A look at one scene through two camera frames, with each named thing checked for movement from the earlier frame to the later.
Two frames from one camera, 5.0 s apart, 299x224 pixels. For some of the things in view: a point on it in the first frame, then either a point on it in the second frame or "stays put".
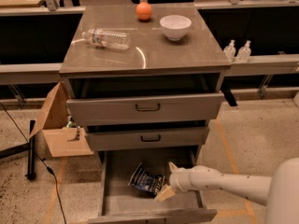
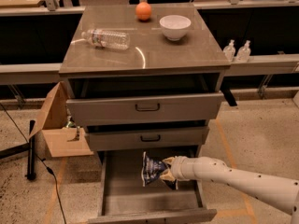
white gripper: x=177 y=180 → x=179 y=168
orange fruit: x=143 y=10 stays put
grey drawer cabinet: x=149 y=90 stays put
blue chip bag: x=146 y=181 → x=151 y=169
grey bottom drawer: x=129 y=182 stays put
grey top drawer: x=150 y=108 stays put
